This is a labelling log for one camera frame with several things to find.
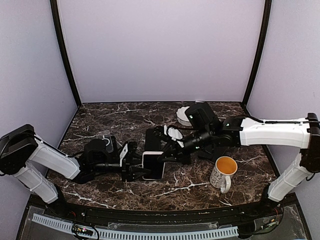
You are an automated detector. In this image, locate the white mug orange inside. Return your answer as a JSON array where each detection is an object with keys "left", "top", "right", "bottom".
[{"left": 209, "top": 156, "right": 238, "bottom": 194}]

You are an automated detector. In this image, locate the white phone dark screen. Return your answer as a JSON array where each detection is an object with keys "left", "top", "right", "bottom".
[{"left": 142, "top": 151, "right": 165, "bottom": 181}]

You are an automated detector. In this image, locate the black frame post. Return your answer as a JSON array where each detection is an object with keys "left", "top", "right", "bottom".
[
  {"left": 49, "top": 0, "right": 82, "bottom": 108},
  {"left": 241, "top": 0, "right": 273, "bottom": 108}
]

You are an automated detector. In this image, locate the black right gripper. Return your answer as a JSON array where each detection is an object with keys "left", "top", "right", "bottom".
[{"left": 157, "top": 126, "right": 214, "bottom": 165}]

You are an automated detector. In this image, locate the white scalloped bowl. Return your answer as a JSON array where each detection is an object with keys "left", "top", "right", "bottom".
[{"left": 176, "top": 106, "right": 192, "bottom": 127}]

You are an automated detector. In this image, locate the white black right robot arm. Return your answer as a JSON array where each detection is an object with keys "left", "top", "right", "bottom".
[{"left": 153, "top": 102, "right": 320, "bottom": 217}]

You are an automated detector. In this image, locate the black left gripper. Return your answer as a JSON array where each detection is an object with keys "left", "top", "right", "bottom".
[{"left": 91, "top": 153, "right": 151, "bottom": 182}]

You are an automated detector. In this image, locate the black left frame post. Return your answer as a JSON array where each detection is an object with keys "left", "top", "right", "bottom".
[{"left": 49, "top": 0, "right": 82, "bottom": 108}]

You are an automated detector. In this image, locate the black right frame post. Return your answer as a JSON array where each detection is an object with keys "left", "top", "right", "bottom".
[{"left": 241, "top": 0, "right": 273, "bottom": 108}]

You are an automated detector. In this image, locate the white slotted cable duct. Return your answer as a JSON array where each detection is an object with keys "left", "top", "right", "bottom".
[{"left": 31, "top": 213, "right": 239, "bottom": 240}]

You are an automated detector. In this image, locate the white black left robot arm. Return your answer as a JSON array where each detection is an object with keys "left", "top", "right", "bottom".
[{"left": 0, "top": 124, "right": 151, "bottom": 218}]

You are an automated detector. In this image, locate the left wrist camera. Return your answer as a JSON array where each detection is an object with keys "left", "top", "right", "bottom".
[{"left": 119, "top": 141, "right": 138, "bottom": 167}]

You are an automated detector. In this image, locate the black front rail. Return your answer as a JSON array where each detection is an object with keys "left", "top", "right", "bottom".
[{"left": 24, "top": 194, "right": 298, "bottom": 227}]

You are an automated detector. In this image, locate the clear magsafe phone case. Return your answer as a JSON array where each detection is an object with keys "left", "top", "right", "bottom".
[{"left": 96, "top": 130, "right": 114, "bottom": 153}]

